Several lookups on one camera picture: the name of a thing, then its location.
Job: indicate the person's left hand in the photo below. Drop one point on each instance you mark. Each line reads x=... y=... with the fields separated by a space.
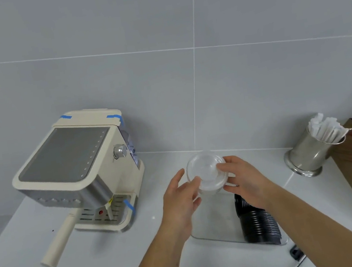
x=176 y=208

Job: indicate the person's right hand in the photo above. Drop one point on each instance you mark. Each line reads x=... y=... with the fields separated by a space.
x=249 y=183

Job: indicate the person's right thumb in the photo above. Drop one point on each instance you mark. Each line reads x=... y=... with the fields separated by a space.
x=231 y=187

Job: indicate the person's left thumb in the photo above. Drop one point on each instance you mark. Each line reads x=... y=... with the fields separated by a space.
x=176 y=180

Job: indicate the stack of clear plastic lids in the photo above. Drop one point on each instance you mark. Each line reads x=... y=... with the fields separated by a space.
x=205 y=170

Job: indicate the person's right forearm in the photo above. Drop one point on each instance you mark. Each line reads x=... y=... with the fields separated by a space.
x=315 y=233

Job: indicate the stainless steel tray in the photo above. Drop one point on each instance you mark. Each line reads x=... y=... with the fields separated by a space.
x=215 y=225

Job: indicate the stack of black lids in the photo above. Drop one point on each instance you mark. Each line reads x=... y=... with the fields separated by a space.
x=258 y=225

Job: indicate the blue tape strip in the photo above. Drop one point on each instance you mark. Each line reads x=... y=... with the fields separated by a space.
x=115 y=118
x=66 y=116
x=129 y=206

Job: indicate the stainless steel holder cup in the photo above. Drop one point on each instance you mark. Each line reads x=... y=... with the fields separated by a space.
x=305 y=154

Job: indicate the bundle of paper-wrapped straws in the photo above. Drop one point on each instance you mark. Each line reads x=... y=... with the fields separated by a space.
x=325 y=129

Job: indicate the cream espresso machine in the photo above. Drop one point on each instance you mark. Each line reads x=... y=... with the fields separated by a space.
x=67 y=162

